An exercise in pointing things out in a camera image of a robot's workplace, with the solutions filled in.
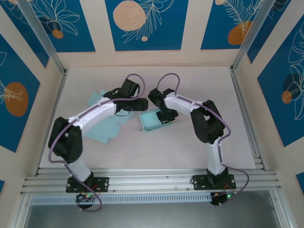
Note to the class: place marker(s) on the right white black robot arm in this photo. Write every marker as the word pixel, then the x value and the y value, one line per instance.
pixel 180 104

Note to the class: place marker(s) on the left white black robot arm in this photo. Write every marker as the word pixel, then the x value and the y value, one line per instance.
pixel 95 114

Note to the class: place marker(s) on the left controller board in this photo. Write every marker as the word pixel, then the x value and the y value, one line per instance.
pixel 86 197

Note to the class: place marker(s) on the controller board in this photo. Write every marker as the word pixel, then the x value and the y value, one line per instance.
pixel 219 198
pixel 86 197

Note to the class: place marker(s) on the right controller board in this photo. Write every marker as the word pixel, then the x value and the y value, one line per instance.
pixel 219 198

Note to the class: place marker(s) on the blue floral wall panel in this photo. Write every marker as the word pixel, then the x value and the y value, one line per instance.
pixel 213 31
pixel 166 28
pixel 273 107
pixel 280 23
pixel 14 133
pixel 76 35

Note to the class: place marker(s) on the aluminium mounting rail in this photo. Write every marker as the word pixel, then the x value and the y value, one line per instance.
pixel 152 180

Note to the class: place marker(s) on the aluminium side rail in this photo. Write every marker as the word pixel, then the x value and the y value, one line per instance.
pixel 51 123
pixel 238 90

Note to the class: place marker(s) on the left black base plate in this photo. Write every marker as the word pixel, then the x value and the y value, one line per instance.
pixel 103 184

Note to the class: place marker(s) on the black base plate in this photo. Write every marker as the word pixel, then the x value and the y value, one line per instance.
pixel 103 184
pixel 199 183

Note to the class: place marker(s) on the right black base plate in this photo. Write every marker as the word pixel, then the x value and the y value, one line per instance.
pixel 199 183

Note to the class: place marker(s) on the aluminium frame post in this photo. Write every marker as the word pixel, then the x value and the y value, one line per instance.
pixel 255 35
pixel 44 35

